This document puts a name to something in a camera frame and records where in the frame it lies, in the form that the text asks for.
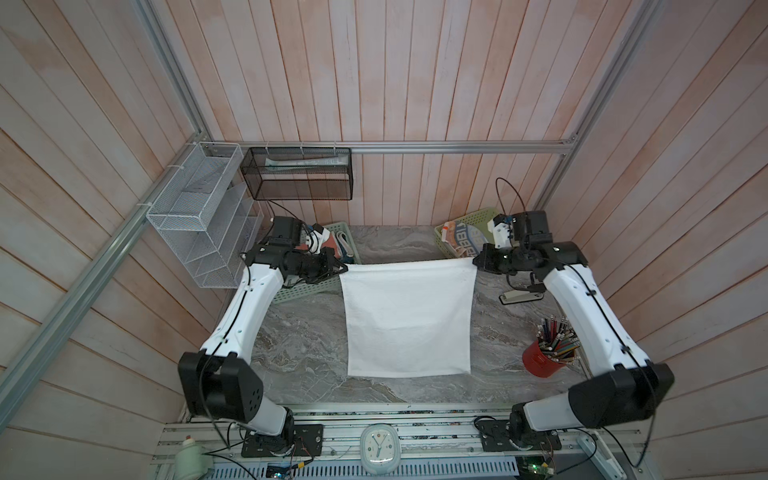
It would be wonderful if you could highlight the brown towel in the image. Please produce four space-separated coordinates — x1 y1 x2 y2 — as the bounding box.
321 228 343 259

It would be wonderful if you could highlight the light green plastic basket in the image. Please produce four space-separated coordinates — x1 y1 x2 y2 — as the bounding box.
434 208 499 258

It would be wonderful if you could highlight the plain white towel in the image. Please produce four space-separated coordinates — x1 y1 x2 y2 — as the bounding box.
340 258 477 379

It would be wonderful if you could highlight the red white blue towel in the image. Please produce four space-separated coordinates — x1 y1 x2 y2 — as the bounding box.
439 221 490 258

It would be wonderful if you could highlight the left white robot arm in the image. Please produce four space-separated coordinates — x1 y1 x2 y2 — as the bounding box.
178 216 347 442

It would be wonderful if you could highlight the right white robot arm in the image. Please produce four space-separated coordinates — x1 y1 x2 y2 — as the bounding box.
473 211 674 441

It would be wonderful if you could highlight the mint green plastic basket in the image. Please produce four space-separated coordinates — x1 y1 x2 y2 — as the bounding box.
273 221 363 304

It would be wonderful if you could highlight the black white stapler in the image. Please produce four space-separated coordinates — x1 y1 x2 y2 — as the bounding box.
499 290 544 305

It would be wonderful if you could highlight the red pen holder cup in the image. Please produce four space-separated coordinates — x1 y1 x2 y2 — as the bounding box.
522 318 581 378

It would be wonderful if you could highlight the white analog clock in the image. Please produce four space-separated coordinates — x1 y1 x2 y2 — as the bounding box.
360 423 402 476

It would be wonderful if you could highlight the green circuit board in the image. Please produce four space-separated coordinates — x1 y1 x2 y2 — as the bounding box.
516 456 554 480

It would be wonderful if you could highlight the white green bottle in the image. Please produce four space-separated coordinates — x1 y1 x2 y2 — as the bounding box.
174 436 213 480

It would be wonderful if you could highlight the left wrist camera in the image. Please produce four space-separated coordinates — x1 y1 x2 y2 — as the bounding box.
305 224 331 254

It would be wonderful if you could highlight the black wire mesh basket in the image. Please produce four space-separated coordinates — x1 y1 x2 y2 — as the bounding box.
240 146 354 201

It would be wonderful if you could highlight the white wire mesh shelf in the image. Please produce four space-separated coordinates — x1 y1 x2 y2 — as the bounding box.
147 142 264 289

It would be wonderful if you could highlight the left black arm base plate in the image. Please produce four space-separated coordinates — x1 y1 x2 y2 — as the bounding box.
241 424 324 458

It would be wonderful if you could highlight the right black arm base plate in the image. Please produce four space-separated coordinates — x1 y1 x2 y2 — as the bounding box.
473 415 562 452

